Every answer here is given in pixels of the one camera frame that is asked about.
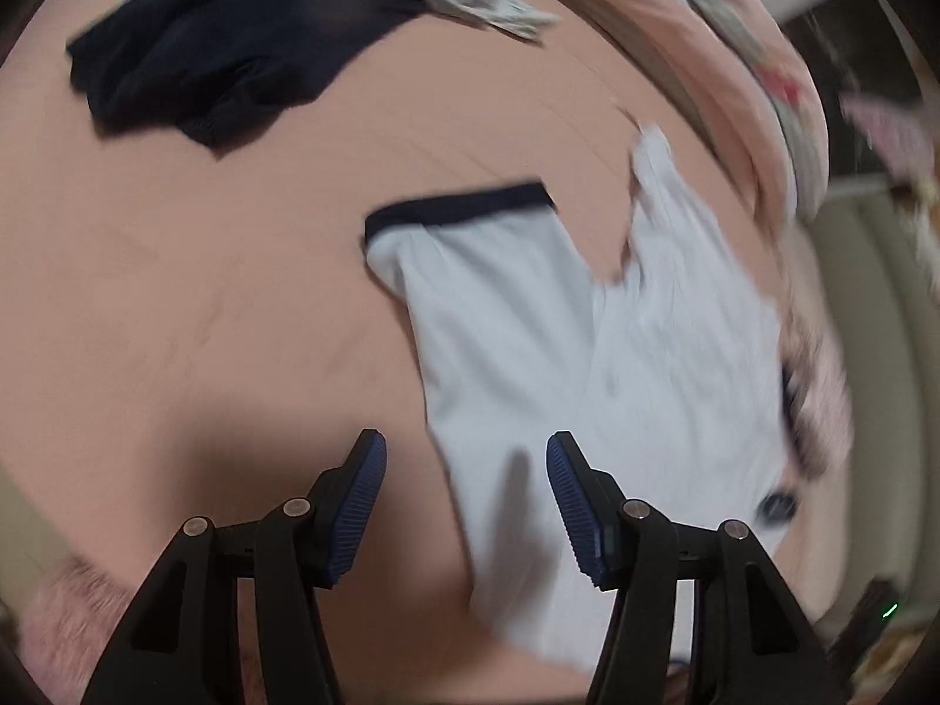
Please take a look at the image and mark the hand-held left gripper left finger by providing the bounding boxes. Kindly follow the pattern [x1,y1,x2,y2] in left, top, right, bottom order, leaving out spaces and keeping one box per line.
[80,427,389,705]

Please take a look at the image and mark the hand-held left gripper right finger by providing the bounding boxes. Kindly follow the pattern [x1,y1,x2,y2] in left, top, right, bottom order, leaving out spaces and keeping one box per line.
[545,432,831,705]

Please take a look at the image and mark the white shirt with navy trim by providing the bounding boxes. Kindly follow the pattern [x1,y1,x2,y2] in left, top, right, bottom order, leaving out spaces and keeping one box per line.
[363,125,801,677]

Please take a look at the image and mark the pink printed folded clothes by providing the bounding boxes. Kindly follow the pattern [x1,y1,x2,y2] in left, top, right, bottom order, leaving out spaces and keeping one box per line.
[774,286,853,486]

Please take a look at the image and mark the grey-green padded headboard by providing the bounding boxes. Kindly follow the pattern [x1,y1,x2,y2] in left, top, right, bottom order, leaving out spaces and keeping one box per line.
[800,176,940,647]

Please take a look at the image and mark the pink bed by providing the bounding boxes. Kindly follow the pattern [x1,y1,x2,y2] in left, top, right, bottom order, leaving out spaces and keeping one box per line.
[0,0,853,705]

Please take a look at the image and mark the pink printed fabric canopy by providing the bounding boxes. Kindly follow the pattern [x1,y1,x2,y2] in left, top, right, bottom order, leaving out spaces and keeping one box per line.
[841,92,940,184]

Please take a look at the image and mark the pink folded quilt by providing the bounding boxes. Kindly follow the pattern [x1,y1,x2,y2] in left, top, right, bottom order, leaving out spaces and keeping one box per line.
[506,0,831,221]

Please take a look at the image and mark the navy shorts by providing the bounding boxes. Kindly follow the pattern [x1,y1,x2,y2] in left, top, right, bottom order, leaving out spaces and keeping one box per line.
[66,0,434,163]

